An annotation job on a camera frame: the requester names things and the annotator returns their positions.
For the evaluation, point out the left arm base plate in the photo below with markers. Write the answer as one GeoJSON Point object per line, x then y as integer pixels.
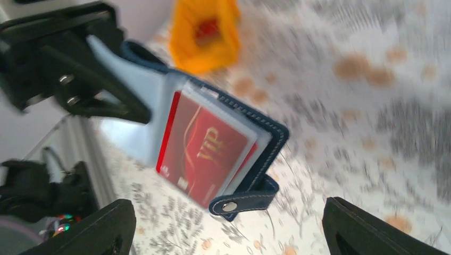
{"type": "Point", "coordinates": [28, 195]}

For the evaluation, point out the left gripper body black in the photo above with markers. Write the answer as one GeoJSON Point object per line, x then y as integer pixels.
{"type": "Point", "coordinates": [26, 26]}

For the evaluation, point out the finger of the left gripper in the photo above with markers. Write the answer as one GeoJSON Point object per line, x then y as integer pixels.
{"type": "Point", "coordinates": [83, 86]}

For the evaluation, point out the blue leather card holder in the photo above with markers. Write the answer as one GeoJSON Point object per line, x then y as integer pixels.
{"type": "Point", "coordinates": [156, 84]}

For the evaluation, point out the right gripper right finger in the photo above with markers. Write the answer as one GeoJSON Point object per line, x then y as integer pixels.
{"type": "Point", "coordinates": [349, 229]}

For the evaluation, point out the floral table mat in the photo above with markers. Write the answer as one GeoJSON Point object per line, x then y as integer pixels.
{"type": "Point", "coordinates": [363, 87]}

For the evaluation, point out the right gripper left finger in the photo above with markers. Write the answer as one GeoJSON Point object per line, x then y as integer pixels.
{"type": "Point", "coordinates": [107, 231]}

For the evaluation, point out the orange bin left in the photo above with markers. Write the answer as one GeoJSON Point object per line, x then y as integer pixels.
{"type": "Point", "coordinates": [190, 57]}

